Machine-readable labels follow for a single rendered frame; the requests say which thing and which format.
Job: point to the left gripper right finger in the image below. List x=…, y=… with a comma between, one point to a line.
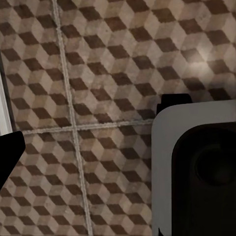
x=228, y=146

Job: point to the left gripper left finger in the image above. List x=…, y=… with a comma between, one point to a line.
x=12, y=146

